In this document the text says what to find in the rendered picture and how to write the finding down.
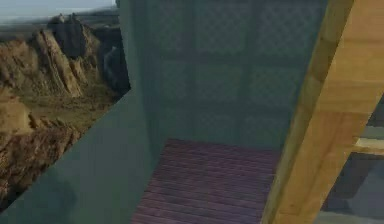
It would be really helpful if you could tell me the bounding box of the light wooden shelf unit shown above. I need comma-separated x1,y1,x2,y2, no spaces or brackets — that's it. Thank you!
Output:
260,0,384,224

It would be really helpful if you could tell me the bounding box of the window with rocky landscape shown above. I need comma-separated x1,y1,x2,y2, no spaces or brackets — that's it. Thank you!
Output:
0,0,132,213

